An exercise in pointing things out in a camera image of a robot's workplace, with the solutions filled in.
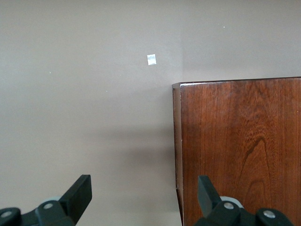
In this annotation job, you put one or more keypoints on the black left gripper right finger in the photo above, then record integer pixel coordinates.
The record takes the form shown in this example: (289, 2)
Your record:
(207, 197)

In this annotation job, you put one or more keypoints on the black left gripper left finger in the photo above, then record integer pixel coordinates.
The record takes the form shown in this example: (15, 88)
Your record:
(75, 195)

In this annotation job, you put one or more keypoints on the small square tape patch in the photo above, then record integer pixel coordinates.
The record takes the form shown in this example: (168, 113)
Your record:
(151, 59)

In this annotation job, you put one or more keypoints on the dark brown wooden cabinet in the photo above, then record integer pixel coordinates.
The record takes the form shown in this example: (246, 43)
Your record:
(240, 146)

